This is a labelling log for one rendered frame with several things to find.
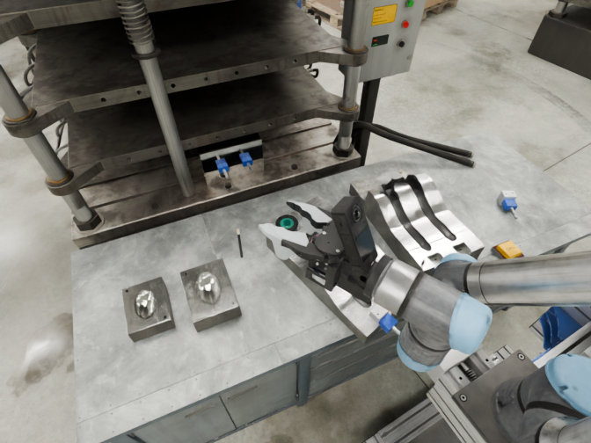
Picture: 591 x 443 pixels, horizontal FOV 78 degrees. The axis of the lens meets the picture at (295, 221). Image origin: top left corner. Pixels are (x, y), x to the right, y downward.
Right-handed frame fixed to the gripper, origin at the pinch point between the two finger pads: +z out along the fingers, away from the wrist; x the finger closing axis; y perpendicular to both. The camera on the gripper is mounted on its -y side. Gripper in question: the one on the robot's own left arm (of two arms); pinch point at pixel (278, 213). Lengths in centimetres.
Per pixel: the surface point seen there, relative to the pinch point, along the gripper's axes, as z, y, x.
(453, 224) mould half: -23, 47, 80
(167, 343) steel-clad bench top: 33, 67, -9
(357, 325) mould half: -13, 57, 27
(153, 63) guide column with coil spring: 75, 4, 35
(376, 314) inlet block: -17, 54, 32
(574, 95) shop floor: -60, 91, 413
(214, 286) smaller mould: 33, 60, 12
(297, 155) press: 54, 55, 91
